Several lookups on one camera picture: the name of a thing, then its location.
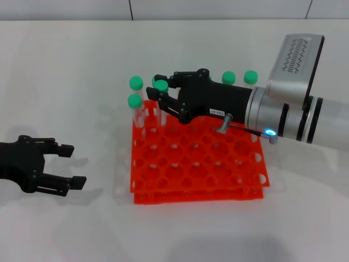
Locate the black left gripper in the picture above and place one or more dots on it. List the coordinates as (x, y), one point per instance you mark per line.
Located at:
(21, 163)

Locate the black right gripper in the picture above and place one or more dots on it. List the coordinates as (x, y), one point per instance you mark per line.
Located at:
(215, 99)

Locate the orange test tube rack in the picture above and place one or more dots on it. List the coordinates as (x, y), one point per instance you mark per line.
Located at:
(199, 158)

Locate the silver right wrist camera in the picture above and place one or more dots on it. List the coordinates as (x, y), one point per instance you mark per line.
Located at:
(294, 62)

